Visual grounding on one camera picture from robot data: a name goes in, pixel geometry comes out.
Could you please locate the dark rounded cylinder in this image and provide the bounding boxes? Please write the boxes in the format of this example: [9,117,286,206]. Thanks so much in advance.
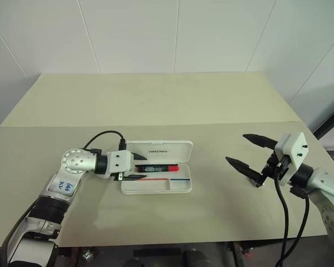
[183,249,210,267]

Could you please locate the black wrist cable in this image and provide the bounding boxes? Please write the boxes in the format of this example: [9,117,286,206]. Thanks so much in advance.
[82,130,127,152]
[273,162,310,267]

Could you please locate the red marker with black label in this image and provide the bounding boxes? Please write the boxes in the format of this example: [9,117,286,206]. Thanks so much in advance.
[135,164,180,174]

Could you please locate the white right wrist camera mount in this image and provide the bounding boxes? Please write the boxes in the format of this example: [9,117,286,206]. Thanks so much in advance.
[273,131,308,186]

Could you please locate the dark metal table frame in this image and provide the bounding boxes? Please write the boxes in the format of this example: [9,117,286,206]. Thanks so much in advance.
[224,240,268,267]

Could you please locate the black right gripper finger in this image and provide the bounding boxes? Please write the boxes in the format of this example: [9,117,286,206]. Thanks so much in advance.
[242,133,278,150]
[225,156,267,189]

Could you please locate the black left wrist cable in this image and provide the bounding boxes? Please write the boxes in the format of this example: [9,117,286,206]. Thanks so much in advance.
[82,130,127,152]

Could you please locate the black metal frame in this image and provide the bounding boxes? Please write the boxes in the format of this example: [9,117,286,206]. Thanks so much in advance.
[313,103,334,151]

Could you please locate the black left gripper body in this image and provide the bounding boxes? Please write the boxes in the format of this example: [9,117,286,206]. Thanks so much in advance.
[112,171,129,182]

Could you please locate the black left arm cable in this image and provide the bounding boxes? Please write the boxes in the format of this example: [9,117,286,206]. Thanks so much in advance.
[0,206,34,267]

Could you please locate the white plastic pencil case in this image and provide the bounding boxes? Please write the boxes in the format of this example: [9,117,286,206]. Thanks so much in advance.
[120,140,194,195]

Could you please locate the silver metal bolts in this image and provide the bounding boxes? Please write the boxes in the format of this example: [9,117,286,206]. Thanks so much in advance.
[81,249,99,262]

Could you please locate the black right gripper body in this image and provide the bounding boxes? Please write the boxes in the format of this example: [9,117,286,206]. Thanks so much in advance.
[261,151,292,186]

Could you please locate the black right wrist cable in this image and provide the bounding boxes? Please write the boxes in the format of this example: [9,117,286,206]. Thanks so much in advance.
[273,162,310,267]

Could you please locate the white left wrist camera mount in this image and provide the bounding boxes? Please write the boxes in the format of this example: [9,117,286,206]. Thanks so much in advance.
[105,149,134,179]

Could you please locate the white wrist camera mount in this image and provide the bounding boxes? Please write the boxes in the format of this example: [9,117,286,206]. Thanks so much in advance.
[105,149,134,179]
[273,131,308,186]

